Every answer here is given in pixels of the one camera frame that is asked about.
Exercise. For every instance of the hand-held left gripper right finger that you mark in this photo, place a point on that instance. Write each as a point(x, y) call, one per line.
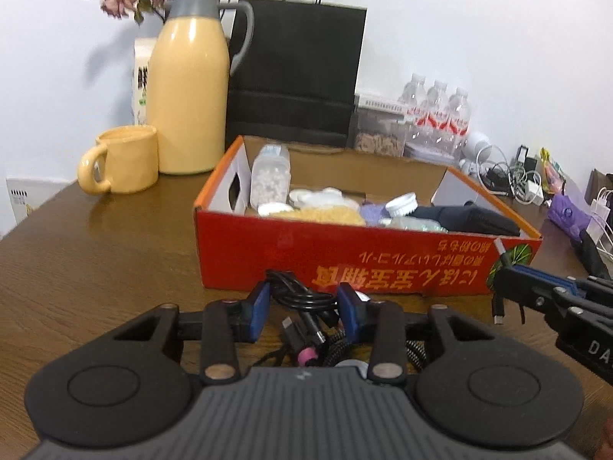
point(352, 314)

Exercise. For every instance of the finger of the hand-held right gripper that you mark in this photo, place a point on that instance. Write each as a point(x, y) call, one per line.
point(522, 290)
point(550, 275)

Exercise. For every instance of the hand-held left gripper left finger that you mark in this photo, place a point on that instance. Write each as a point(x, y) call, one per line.
point(258, 311)

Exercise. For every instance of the round tin white label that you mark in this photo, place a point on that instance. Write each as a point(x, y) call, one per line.
point(352, 365)

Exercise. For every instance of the orange red cardboard box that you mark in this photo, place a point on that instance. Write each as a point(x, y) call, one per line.
point(268, 258)

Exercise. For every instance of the dark blue zip case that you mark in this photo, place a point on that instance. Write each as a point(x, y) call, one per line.
point(469, 223)

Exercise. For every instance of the yellow white plush toy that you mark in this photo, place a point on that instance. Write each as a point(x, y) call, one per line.
point(325, 216)

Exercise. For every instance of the purple knit pouch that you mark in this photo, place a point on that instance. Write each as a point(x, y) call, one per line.
point(372, 213)

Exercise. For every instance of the clear cup with plastic wrap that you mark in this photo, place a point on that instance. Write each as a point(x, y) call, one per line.
point(412, 225)

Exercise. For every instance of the white plastic lid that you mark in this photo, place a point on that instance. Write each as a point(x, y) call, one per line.
point(401, 203)
point(328, 197)
point(300, 195)

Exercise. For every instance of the clear cotton swab container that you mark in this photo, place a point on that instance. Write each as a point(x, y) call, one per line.
point(269, 182)

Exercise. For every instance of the dark folded umbrella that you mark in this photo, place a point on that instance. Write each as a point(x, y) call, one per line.
point(591, 256)

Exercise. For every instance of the purple fabric pouch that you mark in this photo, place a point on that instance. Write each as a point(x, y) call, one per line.
point(567, 215)

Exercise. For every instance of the white charger plug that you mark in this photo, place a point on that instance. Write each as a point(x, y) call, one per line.
point(535, 194)

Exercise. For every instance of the colourful snack packet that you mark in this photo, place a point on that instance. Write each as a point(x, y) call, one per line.
point(553, 172)

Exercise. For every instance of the brown paper bag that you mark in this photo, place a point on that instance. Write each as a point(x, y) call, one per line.
point(601, 182)

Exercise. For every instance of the small black device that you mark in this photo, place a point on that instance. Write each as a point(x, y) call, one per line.
point(526, 158)

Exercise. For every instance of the white robot-shaped gadget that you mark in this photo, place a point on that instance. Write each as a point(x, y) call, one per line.
point(476, 146)

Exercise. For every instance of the clear jar of seeds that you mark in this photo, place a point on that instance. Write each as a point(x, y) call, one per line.
point(378, 141)

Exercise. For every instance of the yellow ceramic mug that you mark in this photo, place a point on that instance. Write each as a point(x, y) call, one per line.
point(129, 163)

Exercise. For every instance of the white flat carton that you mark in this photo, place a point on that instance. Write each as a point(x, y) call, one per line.
point(380, 104)

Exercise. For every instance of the yellow thermos jug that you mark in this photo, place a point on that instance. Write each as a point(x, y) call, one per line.
point(187, 96)

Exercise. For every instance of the black paper bag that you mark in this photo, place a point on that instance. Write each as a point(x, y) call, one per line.
point(292, 67)

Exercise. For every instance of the white milk carton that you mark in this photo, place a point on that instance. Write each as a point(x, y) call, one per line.
point(142, 81)

